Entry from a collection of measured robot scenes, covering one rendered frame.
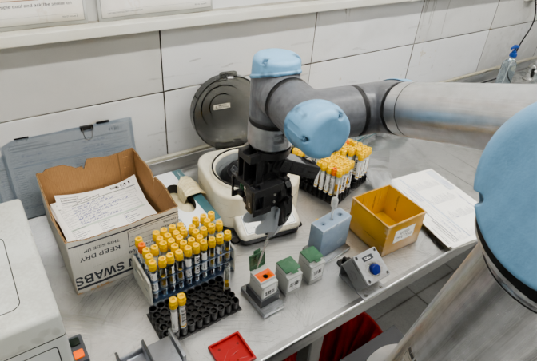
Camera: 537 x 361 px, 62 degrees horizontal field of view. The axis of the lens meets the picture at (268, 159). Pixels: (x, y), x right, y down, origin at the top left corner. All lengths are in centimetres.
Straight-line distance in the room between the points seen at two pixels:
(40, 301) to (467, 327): 50
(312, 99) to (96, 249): 60
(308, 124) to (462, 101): 18
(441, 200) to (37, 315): 109
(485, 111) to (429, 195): 91
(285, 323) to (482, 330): 64
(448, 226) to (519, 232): 101
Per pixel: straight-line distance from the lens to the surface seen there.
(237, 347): 94
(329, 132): 57
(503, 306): 37
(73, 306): 105
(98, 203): 119
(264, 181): 75
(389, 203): 127
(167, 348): 90
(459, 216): 136
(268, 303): 99
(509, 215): 30
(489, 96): 52
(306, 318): 100
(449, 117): 54
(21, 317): 66
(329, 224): 107
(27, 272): 71
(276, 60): 65
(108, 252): 102
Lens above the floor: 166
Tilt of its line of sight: 33 degrees down
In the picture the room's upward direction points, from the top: 5 degrees clockwise
